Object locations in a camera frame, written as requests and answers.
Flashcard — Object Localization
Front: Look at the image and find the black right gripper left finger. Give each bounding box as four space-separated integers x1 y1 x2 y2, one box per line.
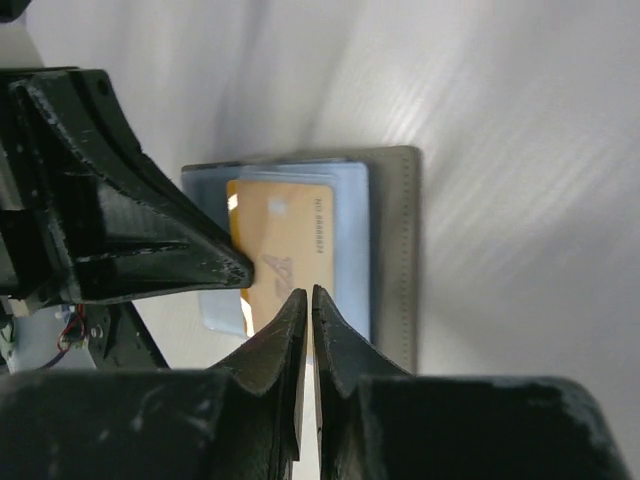
1 289 307 479

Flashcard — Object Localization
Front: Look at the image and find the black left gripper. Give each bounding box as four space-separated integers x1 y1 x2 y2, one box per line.
1 67 254 308

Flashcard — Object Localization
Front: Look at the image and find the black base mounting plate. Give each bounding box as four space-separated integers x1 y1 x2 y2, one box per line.
84 302 169 370

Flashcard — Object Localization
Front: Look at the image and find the grey card holder wallet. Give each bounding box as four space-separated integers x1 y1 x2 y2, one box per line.
181 145 422 373

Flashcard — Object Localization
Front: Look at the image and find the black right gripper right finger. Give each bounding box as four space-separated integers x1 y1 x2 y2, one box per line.
312 287 631 479

